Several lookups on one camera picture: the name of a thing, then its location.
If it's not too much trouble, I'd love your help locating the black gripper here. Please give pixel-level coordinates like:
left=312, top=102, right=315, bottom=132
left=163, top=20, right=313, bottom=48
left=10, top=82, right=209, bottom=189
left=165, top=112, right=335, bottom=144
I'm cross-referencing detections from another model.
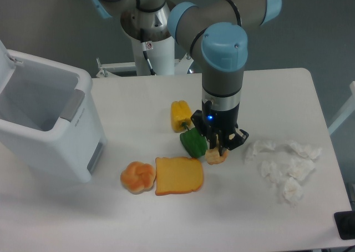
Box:
left=191, top=104, right=249, bottom=155

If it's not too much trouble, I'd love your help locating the small orange bread piece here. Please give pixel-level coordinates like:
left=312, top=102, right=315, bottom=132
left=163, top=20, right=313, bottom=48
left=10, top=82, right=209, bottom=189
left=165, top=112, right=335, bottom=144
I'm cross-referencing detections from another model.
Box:
left=205, top=145, right=229, bottom=165

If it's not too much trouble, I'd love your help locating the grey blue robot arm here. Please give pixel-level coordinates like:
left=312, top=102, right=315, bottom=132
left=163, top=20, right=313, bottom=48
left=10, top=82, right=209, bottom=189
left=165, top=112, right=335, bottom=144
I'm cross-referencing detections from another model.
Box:
left=93, top=0, right=282, bottom=155

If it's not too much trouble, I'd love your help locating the square toast bread slice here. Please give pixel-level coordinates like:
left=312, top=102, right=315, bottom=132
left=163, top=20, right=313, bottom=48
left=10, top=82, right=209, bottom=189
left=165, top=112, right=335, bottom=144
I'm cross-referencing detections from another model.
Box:
left=155, top=157, right=204, bottom=196

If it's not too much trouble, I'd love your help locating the round knotted bread roll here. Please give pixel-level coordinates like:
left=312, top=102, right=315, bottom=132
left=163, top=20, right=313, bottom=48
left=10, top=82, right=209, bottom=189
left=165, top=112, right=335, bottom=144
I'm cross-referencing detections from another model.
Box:
left=120, top=161, right=156, bottom=194

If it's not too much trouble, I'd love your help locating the white trash can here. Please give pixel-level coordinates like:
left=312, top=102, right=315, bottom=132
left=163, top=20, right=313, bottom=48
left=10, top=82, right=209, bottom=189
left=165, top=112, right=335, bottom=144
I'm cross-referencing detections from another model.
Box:
left=1, top=46, right=107, bottom=183

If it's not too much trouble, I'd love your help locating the green bell pepper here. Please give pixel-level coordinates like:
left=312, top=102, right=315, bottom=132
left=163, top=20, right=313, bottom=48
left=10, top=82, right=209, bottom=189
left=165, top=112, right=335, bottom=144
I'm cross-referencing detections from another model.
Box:
left=179, top=128, right=207, bottom=158

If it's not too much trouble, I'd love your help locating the crumpled white tissue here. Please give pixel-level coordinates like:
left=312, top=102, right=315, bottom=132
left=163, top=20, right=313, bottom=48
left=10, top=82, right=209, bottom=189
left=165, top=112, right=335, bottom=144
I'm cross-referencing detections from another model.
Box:
left=282, top=177, right=303, bottom=207
left=260, top=160, right=282, bottom=184
left=287, top=158, right=315, bottom=182
left=286, top=140, right=322, bottom=160
left=245, top=140, right=276, bottom=164

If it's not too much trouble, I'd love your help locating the yellow bell pepper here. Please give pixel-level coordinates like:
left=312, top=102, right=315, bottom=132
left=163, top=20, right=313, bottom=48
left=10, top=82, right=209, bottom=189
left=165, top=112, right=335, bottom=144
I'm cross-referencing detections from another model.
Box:
left=170, top=100, right=192, bottom=133

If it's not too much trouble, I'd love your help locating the crumpled white tissue centre left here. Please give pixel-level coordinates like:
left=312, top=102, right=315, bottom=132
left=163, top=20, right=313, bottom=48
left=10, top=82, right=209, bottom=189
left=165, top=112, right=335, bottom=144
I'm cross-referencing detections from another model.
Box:
left=260, top=160, right=282, bottom=184

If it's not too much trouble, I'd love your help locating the crumpled white tissue centre right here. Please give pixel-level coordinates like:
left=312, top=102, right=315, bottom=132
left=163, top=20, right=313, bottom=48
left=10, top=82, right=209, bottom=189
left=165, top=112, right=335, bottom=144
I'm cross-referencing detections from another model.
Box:
left=287, top=158, right=315, bottom=182

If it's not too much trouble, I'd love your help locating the crumpled white tissue top right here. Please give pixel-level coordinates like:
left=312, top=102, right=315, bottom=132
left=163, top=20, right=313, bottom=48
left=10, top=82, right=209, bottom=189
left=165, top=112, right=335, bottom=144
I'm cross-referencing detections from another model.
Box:
left=286, top=140, right=322, bottom=160

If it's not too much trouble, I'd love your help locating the crumpled white tissue bottom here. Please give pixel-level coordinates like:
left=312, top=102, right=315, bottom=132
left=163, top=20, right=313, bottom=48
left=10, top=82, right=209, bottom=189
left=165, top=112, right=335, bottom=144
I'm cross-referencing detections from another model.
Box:
left=282, top=177, right=303, bottom=207

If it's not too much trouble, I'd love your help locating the black device at table edge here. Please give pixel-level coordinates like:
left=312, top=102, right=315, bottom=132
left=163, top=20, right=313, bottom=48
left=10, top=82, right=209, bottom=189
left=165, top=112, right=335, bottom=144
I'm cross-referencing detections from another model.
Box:
left=334, top=211, right=354, bottom=240

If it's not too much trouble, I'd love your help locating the white pedestal base frame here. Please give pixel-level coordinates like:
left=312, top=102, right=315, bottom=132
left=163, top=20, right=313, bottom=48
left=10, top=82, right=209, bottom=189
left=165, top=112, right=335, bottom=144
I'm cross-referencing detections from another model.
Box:
left=96, top=53, right=200, bottom=78

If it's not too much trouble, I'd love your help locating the black cable on pedestal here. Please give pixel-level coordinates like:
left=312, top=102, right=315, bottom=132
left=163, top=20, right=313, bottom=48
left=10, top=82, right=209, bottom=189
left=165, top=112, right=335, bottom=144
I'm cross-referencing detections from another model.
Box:
left=140, top=28, right=158, bottom=76

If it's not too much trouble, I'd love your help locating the white frame at right edge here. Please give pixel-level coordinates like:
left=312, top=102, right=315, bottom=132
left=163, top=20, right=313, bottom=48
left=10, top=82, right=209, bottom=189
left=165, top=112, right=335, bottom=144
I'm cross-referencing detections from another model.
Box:
left=328, top=81, right=354, bottom=135

